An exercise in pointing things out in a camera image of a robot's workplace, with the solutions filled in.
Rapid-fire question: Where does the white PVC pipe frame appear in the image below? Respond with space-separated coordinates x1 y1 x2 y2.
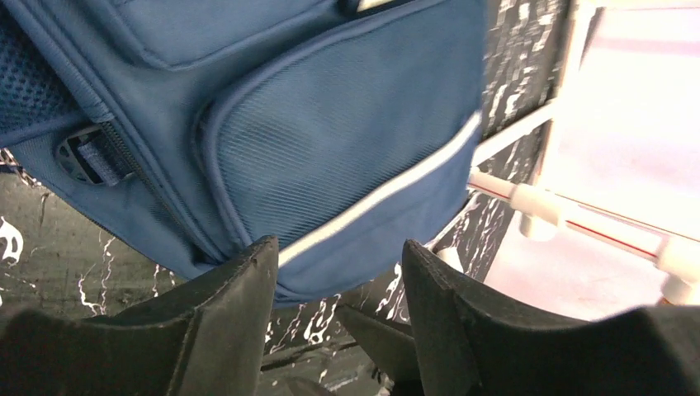
469 1 699 306

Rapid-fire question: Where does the navy blue student backpack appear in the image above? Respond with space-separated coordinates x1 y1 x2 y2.
1 1 489 305

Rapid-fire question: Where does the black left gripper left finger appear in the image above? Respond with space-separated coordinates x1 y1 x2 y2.
1 236 278 395

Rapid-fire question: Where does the green white plastic tap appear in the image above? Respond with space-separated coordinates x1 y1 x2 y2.
436 247 464 273

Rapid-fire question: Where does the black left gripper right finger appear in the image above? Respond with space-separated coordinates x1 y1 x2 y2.
402 240 699 395

